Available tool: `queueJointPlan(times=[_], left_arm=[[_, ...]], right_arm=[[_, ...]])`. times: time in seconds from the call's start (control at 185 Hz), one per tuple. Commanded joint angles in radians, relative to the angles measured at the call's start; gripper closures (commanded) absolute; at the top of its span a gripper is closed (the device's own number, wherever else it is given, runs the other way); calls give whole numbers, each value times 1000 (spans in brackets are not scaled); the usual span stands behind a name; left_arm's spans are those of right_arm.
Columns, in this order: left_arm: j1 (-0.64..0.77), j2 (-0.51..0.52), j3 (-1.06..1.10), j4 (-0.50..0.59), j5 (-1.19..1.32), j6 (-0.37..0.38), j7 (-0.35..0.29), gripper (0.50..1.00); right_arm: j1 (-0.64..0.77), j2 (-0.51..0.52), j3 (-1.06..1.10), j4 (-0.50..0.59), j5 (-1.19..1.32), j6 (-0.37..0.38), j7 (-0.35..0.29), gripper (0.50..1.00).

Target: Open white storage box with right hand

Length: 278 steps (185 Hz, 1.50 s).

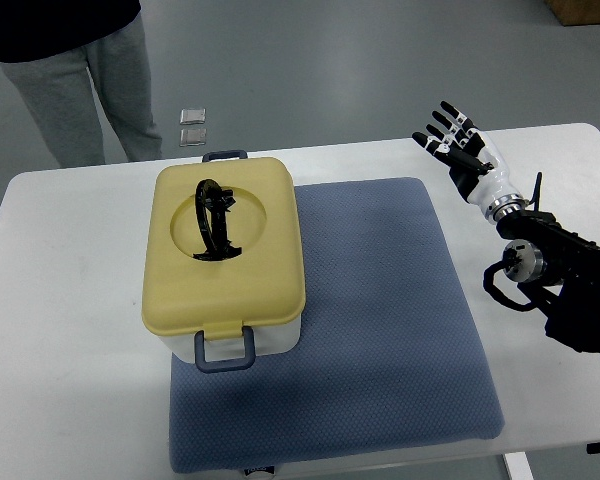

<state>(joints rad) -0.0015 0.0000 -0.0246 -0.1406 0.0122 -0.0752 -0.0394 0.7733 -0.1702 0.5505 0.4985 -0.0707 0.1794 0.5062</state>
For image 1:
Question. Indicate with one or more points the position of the lower silver floor plate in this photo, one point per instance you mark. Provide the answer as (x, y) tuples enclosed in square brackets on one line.
[(193, 137)]

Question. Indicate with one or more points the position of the blue latch clasp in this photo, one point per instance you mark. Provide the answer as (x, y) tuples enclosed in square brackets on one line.
[(224, 155), (224, 355)]

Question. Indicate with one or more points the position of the brown cardboard box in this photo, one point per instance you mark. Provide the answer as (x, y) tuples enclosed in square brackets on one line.
[(575, 12)]

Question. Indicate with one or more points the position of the white storage box base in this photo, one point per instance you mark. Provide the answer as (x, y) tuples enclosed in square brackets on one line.
[(268, 340)]

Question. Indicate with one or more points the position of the blue padded cushion mat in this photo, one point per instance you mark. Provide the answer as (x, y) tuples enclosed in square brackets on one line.
[(388, 357)]

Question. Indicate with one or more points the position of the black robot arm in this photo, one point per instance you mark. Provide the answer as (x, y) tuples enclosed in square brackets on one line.
[(548, 268)]

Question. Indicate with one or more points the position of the person in grey trousers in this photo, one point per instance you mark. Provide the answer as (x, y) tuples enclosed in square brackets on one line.
[(71, 63)]

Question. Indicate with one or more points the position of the blue rear latch clasp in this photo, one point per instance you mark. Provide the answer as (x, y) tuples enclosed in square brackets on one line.
[(224, 155)]

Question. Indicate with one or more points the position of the silver floor plate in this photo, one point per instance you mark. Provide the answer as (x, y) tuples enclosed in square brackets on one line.
[(193, 137), (189, 116)]

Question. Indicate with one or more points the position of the black lid handle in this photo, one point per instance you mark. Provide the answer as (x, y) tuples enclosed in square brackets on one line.
[(212, 203)]

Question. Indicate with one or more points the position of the blue front latch clasp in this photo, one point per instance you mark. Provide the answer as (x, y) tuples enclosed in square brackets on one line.
[(224, 355)]

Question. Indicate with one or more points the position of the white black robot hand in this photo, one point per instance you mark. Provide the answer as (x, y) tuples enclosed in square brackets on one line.
[(476, 166)]

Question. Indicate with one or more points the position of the upper silver floor plate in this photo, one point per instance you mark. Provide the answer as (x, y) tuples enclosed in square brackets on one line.
[(189, 116)]

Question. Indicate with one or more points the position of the yellow storage box lid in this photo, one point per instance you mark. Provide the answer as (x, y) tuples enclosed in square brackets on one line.
[(264, 286)]

